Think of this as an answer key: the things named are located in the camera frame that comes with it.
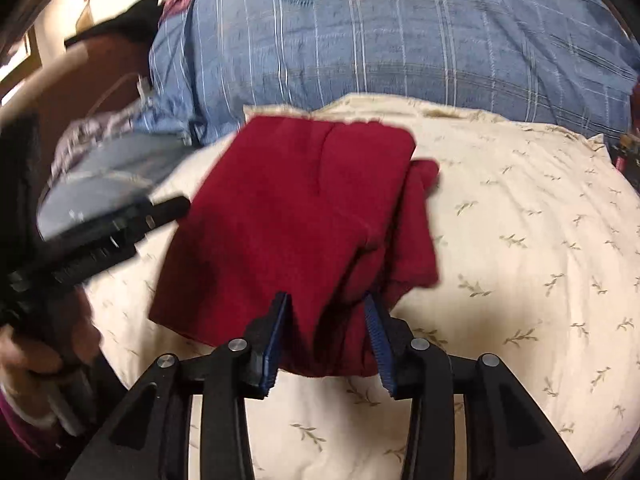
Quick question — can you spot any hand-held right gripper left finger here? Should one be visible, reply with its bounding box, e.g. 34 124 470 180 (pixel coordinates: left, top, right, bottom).
65 291 293 480

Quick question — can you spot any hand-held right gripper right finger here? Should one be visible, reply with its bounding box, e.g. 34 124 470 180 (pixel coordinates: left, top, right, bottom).
362 292 586 480

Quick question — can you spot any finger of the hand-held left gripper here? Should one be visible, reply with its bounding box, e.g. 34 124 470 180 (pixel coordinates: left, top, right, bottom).
142 196 192 231

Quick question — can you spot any dark red cloth garment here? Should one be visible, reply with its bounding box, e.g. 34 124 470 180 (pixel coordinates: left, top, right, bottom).
148 115 441 378

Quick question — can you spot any person's left hand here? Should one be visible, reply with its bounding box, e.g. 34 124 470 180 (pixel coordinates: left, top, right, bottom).
0 287 102 377

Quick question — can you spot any brown wooden headboard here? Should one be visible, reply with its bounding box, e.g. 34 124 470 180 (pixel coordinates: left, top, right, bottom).
0 42 158 128

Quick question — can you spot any cream leaf-print cloth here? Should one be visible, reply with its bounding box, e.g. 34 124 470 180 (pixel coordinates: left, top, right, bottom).
82 92 640 480

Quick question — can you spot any black cloth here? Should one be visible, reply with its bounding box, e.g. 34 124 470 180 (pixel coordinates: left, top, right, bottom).
64 0 168 48

